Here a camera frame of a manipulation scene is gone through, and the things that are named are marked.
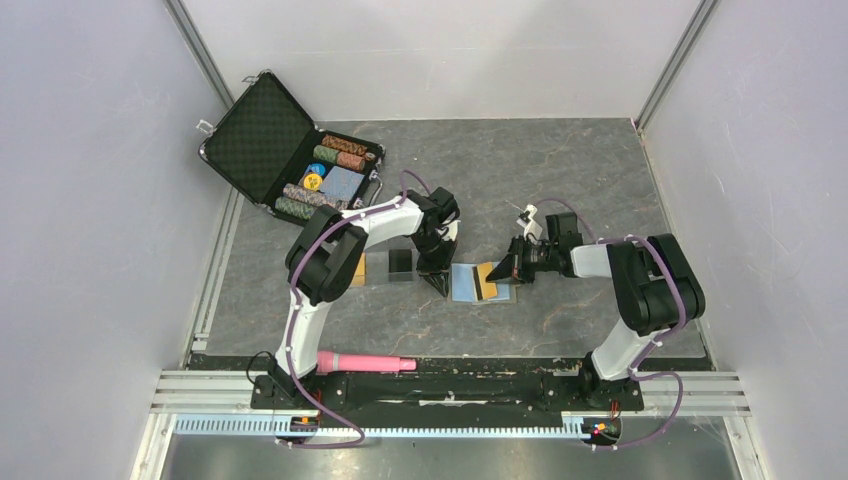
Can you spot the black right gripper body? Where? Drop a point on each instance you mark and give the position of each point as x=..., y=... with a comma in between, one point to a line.
x=534, y=258

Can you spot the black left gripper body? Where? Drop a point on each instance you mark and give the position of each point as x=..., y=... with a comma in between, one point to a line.
x=435, y=253

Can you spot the beige card holder wallet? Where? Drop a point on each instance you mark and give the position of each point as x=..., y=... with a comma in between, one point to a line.
x=470, y=286

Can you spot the gold credit card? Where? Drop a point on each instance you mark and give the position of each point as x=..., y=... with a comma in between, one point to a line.
x=484, y=289
x=359, y=277

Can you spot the pink cylindrical marker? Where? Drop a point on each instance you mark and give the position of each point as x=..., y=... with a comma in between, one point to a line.
x=328, y=362

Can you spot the clear acrylic card tray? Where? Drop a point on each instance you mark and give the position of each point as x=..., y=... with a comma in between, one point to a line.
x=377, y=268

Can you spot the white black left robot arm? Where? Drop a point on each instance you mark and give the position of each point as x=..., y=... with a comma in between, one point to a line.
x=323, y=260

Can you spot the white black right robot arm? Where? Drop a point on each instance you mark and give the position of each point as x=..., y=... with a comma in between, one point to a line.
x=655, y=288

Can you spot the black poker chip case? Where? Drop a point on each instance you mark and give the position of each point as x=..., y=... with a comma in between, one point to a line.
x=267, y=139

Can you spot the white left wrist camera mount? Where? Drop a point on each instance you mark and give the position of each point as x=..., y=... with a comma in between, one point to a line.
x=451, y=230

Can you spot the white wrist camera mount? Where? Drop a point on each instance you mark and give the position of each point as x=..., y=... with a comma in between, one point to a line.
x=451, y=230
x=532, y=230

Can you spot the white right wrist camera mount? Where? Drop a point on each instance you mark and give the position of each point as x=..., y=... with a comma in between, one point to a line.
x=532, y=230

